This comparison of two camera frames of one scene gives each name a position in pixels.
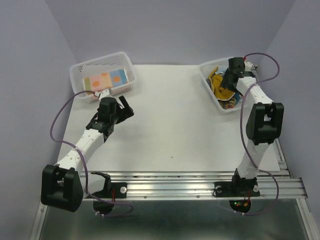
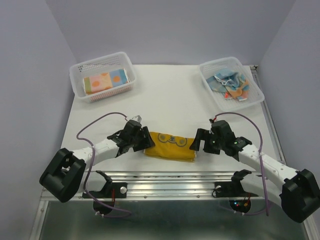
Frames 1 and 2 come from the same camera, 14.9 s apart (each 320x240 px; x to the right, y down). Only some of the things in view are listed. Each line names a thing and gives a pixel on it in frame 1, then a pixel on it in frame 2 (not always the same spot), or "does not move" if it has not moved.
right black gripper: x=224 y=82 → x=203 y=134
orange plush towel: x=105 y=80 does not move
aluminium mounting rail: x=199 y=185 does not move
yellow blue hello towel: x=216 y=80 → x=171 y=147
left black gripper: x=125 y=113 → x=146 y=142
